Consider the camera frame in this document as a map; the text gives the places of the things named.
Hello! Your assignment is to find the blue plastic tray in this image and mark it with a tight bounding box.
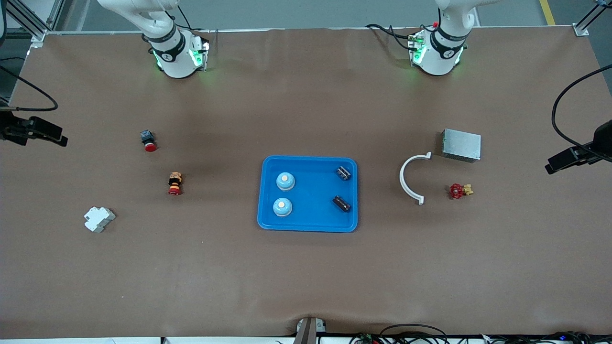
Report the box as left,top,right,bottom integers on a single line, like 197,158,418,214
257,155,359,234

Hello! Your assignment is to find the white circuit breaker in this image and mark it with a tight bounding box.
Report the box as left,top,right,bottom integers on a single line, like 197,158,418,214
84,206,116,233

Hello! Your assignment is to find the silver metal power supply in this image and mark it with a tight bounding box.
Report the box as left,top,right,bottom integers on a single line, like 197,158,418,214
441,129,482,163

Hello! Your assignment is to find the white half-round pipe clamp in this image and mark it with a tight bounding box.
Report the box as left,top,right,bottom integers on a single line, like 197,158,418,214
399,151,432,206

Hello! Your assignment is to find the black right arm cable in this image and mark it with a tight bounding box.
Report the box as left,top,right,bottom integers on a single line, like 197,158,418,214
0,57,59,113

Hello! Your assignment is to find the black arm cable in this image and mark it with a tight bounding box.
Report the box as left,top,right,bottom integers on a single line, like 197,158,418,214
0,57,59,113
551,64,612,150

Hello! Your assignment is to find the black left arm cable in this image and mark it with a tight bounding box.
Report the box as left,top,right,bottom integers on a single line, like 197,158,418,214
551,64,612,150

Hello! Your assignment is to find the aluminium frame post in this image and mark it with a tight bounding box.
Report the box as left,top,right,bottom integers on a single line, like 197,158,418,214
0,0,65,48
573,0,612,37

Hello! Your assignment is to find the brass valve red handle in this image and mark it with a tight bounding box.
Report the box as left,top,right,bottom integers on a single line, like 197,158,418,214
448,183,474,200

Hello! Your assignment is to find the black cable bundle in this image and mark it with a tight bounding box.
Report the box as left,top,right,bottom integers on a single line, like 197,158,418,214
349,324,612,344

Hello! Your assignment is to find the black base power cable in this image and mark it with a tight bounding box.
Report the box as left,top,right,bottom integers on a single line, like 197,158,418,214
366,23,416,51

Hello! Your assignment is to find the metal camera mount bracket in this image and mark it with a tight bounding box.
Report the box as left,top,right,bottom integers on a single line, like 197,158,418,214
293,317,328,344

